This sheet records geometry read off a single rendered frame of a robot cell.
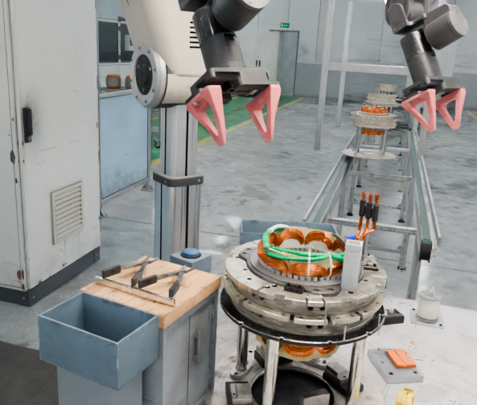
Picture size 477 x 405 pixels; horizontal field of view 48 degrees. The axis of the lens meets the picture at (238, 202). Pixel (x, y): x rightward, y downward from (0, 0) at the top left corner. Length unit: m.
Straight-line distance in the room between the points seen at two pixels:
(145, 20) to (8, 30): 1.77
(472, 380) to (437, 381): 0.09
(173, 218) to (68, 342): 0.58
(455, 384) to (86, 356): 0.86
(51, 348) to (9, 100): 2.20
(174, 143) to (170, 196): 0.14
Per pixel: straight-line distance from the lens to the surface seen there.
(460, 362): 1.50
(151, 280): 1.00
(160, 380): 1.00
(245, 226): 1.43
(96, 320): 1.03
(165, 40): 1.28
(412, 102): 1.11
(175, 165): 1.38
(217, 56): 0.78
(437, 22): 1.13
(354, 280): 0.99
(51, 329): 0.95
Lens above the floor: 1.51
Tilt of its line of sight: 16 degrees down
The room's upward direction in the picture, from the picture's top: 3 degrees clockwise
